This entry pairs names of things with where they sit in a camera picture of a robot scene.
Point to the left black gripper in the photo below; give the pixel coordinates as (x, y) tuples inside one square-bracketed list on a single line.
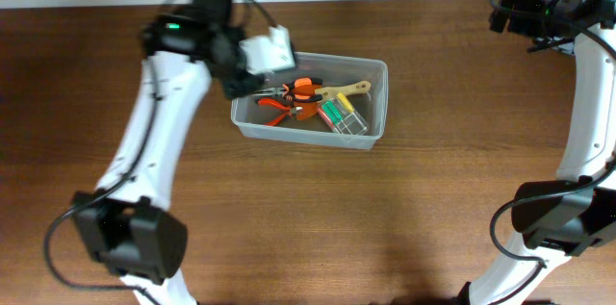
[(242, 85)]

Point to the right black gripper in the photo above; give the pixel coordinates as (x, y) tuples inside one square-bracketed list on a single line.
[(503, 12)]

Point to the orange black long-nose pliers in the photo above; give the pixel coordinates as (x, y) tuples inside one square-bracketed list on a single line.
[(302, 90)]

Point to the small red cutting pliers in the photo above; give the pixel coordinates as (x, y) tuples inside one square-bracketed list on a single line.
[(286, 111)]

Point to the orange scraper wooden handle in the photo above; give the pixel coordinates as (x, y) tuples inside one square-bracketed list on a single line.
[(351, 88)]

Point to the clear plastic container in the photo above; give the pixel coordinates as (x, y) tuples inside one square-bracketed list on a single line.
[(324, 122)]

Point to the clear screwdriver set case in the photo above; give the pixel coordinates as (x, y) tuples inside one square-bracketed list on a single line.
[(341, 117)]

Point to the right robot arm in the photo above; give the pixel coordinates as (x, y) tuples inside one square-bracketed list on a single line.
[(548, 223)]

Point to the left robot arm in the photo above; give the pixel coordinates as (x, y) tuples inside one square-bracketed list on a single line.
[(125, 223)]

